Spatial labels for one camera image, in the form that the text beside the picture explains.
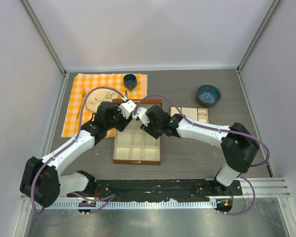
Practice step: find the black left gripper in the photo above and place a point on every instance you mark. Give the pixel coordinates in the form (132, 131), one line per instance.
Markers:
(125, 121)

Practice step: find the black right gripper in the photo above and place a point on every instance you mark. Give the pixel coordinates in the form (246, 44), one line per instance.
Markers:
(148, 130)

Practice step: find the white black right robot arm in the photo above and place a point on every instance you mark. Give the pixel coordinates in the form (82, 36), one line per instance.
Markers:
(237, 145)

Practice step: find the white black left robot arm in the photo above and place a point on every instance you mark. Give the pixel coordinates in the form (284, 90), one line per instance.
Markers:
(42, 179)

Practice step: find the brown open jewelry box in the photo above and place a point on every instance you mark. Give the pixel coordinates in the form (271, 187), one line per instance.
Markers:
(134, 146)

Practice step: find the brown jewelry tray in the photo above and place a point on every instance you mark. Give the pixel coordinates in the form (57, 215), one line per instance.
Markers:
(197, 114)

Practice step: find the beige floral ceramic plate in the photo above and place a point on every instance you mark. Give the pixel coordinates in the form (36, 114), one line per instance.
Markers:
(98, 96)

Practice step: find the small dark blue cup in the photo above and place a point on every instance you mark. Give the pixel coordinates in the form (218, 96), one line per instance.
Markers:
(130, 81)

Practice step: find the orange white checkered cloth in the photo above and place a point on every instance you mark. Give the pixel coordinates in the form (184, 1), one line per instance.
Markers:
(84, 83)

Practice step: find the blue ceramic bowl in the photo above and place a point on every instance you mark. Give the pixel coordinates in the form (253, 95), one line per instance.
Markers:
(207, 95)

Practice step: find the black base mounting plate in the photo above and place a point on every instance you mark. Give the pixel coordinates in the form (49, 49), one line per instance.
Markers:
(158, 190)

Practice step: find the white slotted cable duct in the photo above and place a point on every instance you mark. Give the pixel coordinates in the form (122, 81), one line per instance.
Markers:
(171, 204)

